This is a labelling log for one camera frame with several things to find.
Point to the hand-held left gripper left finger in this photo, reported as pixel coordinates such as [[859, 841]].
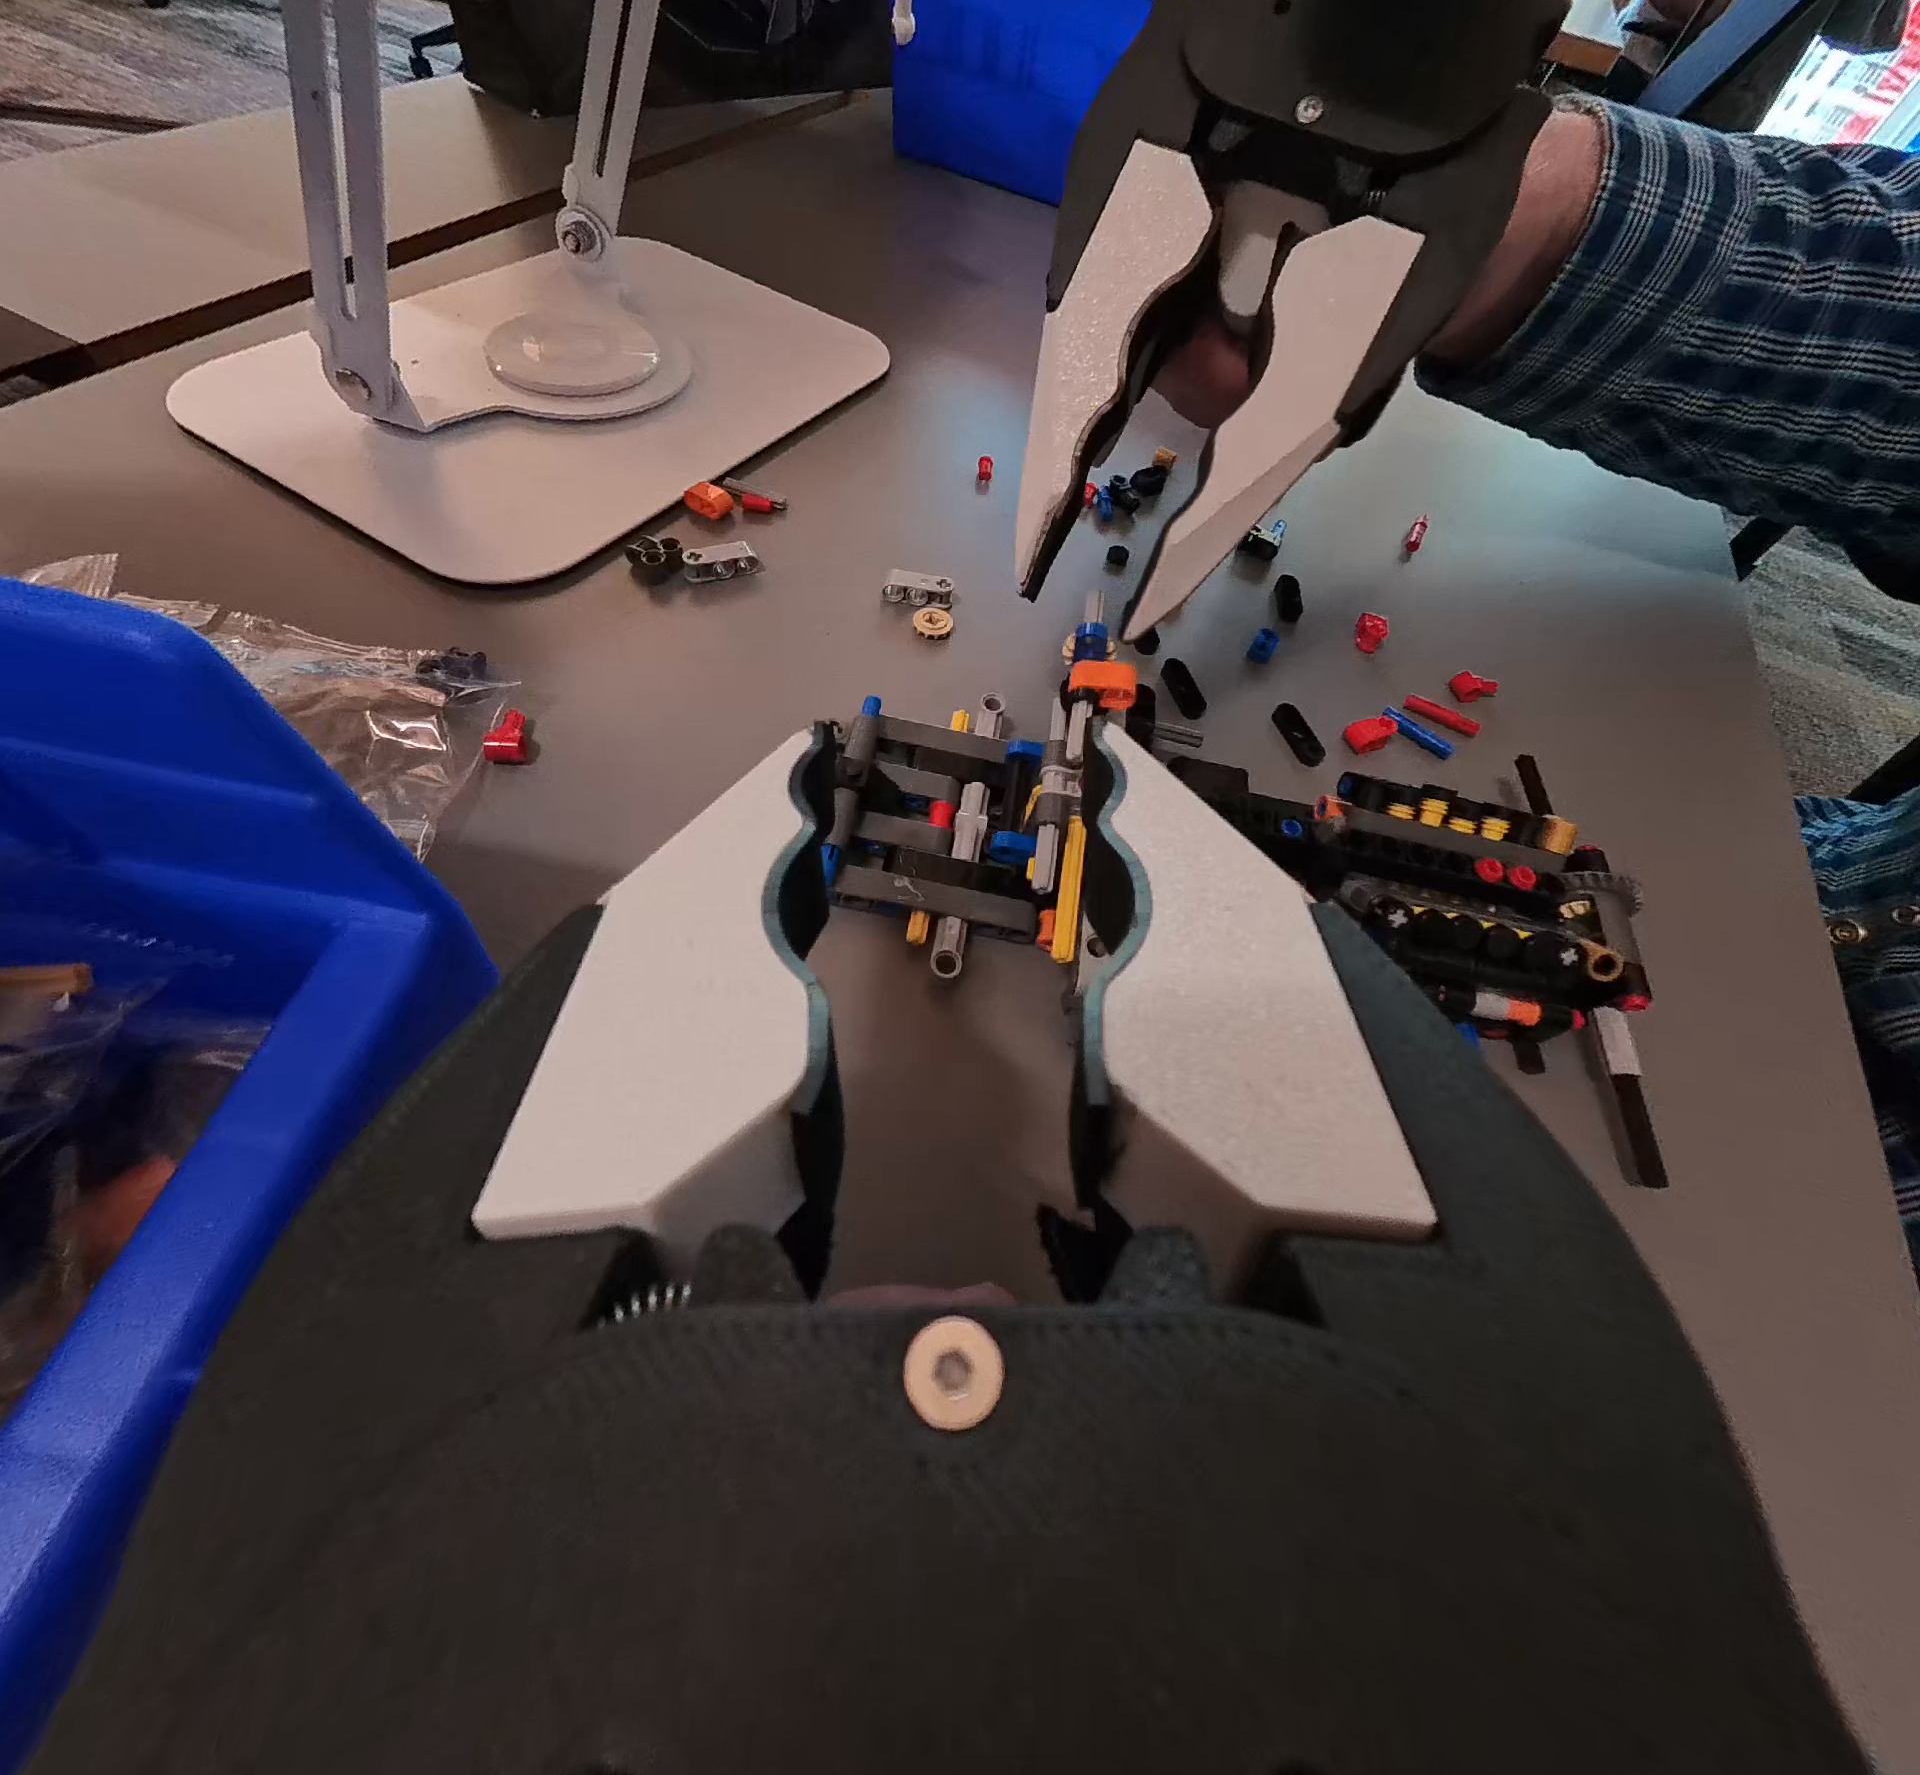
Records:
[[660, 1040]]

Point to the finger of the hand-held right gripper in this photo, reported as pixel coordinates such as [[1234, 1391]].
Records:
[[1319, 336], [1103, 305]]

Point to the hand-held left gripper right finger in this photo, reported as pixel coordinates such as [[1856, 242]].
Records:
[[1260, 1040]]

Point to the lego vehicle chassis model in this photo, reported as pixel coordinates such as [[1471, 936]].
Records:
[[975, 832]]

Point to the person's right forearm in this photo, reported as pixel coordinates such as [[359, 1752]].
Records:
[[1723, 305]]

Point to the black lego connector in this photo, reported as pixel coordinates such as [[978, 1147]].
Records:
[[1147, 486]]

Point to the tan lego gear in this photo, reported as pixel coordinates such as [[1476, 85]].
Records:
[[933, 627]]

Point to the red angled lego piece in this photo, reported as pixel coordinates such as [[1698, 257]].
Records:
[[1473, 685]]

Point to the dark grey lego connector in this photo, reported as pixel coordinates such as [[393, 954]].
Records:
[[655, 559], [454, 668]]

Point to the orange lego piece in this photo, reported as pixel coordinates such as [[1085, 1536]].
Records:
[[706, 500]]

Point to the pile of bagged lego parts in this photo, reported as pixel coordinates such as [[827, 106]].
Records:
[[90, 1129]]

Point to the person's right hand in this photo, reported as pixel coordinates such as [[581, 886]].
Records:
[[1521, 231]]

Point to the black connector with blue pin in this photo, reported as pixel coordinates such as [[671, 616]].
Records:
[[1258, 545]]

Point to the plain blue plastic bin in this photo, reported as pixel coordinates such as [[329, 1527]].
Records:
[[1020, 50]]

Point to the light grey three-hole beam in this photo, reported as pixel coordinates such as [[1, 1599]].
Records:
[[919, 590]]

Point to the red axle pin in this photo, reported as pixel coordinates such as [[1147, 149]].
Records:
[[508, 737]]

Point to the blue long pin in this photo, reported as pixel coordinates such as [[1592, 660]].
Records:
[[1419, 736]]

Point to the clear plastic parts bag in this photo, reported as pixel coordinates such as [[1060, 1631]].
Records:
[[346, 710]]

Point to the blue bin with white tag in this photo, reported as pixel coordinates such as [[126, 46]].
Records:
[[226, 814]]

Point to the white folding stand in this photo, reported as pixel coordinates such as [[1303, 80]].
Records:
[[600, 454]]

